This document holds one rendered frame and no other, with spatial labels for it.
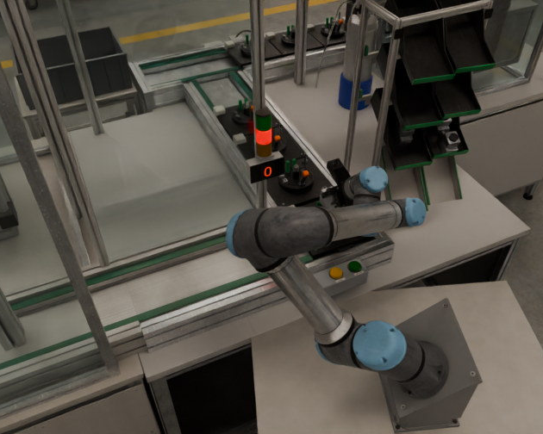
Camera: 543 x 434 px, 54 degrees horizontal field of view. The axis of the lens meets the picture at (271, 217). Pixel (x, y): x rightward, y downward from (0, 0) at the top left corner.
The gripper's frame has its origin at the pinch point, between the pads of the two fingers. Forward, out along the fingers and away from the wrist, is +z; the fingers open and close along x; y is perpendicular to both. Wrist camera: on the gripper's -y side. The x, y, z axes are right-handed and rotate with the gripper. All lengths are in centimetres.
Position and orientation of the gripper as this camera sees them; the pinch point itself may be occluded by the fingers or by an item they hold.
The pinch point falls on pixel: (328, 194)
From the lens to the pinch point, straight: 182.5
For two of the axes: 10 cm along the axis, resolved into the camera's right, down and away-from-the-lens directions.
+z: -2.5, 1.4, 9.6
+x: 9.1, -3.0, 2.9
